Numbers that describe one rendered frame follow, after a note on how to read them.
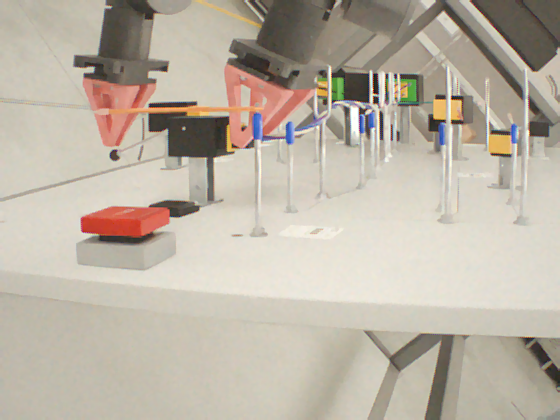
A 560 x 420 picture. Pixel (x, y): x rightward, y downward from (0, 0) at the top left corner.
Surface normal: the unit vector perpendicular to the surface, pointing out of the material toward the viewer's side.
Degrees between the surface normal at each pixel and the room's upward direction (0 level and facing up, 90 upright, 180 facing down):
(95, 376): 0
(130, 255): 90
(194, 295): 90
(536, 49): 90
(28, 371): 0
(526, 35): 90
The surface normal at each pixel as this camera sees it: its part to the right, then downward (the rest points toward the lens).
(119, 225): -0.27, 0.17
